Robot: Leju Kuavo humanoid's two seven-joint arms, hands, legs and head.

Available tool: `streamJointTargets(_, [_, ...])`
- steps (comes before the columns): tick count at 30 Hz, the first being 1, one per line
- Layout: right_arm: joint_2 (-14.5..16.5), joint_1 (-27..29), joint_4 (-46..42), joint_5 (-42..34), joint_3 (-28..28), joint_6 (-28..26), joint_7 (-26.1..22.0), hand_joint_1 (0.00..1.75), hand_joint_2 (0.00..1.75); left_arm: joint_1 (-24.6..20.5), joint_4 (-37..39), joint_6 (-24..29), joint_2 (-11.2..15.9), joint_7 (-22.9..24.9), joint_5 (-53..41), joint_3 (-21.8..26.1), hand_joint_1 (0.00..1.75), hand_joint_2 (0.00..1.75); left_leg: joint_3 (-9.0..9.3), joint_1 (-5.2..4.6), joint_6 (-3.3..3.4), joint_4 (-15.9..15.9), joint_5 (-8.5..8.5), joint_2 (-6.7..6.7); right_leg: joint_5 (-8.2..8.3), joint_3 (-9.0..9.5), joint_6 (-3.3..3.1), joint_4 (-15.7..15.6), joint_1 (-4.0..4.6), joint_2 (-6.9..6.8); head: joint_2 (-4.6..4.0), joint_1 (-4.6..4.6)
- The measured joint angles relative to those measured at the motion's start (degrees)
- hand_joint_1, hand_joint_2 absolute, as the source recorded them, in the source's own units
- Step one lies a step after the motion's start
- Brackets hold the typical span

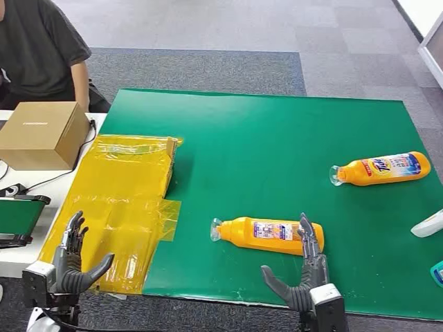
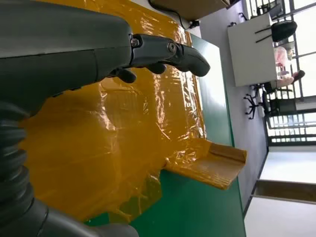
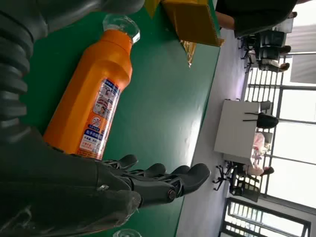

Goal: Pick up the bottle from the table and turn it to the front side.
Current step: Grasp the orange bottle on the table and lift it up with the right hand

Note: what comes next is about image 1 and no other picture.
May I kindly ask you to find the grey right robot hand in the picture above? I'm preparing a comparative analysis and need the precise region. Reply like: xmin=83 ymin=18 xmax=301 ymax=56
xmin=260 ymin=212 xmax=330 ymax=313

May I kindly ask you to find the small black device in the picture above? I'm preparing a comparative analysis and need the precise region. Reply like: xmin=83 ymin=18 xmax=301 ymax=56
xmin=0 ymin=183 xmax=28 ymax=198

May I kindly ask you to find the white framed panel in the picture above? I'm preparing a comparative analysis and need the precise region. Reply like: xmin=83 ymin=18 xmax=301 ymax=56
xmin=417 ymin=11 xmax=443 ymax=90

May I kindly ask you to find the yellow taped cardboard sheet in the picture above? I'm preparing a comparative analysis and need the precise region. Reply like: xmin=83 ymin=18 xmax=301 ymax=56
xmin=38 ymin=133 xmax=183 ymax=295

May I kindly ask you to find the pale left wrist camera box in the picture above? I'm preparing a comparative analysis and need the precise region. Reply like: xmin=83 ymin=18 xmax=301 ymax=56
xmin=22 ymin=261 xmax=57 ymax=308

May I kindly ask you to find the person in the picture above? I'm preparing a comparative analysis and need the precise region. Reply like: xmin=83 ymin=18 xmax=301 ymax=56
xmin=0 ymin=0 xmax=112 ymax=113

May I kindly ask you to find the orange bottle with Tide label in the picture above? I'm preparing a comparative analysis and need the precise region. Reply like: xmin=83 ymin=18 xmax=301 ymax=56
xmin=328 ymin=151 xmax=432 ymax=187

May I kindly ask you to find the orange bottle with small label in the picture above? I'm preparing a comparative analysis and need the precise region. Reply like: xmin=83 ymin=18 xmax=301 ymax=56
xmin=210 ymin=216 xmax=325 ymax=257

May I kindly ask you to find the brown cardboard box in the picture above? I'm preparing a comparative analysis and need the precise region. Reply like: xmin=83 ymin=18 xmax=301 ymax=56
xmin=0 ymin=101 xmax=91 ymax=172

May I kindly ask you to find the thin black cable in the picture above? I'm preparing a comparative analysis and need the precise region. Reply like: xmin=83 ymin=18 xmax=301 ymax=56
xmin=0 ymin=118 xmax=97 ymax=194

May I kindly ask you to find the teal plastic object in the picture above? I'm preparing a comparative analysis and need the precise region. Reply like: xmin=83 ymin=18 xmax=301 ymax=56
xmin=430 ymin=260 xmax=443 ymax=288

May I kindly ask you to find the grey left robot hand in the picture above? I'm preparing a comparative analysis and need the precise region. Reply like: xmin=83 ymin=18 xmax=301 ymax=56
xmin=52 ymin=210 xmax=115 ymax=295

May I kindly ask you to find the green table mat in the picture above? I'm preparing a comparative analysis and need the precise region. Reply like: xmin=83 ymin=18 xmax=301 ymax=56
xmin=100 ymin=88 xmax=443 ymax=321

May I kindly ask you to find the white plastic object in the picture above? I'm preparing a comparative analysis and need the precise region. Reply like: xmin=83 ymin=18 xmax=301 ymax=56
xmin=411 ymin=208 xmax=443 ymax=239

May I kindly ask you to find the green tray with black frame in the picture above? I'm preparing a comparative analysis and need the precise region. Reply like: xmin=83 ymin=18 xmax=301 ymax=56
xmin=0 ymin=194 xmax=52 ymax=249

